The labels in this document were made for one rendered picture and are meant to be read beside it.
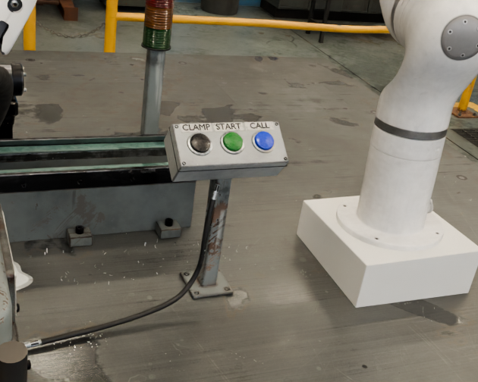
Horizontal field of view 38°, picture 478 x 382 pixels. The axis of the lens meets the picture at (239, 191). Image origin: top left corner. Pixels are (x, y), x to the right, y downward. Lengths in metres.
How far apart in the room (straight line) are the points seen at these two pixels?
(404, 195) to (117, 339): 0.52
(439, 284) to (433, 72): 0.38
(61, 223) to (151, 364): 0.35
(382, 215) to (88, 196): 0.50
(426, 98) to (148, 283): 0.53
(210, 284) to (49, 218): 0.30
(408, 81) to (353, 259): 0.30
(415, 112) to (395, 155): 0.08
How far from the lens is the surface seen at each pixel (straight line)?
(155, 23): 1.49
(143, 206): 1.24
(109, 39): 3.67
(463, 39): 1.04
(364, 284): 1.14
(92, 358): 0.99
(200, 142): 0.97
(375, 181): 1.18
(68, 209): 1.21
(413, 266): 1.18
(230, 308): 1.10
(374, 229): 1.21
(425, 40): 1.04
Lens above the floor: 1.46
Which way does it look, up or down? 27 degrees down
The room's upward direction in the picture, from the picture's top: 9 degrees clockwise
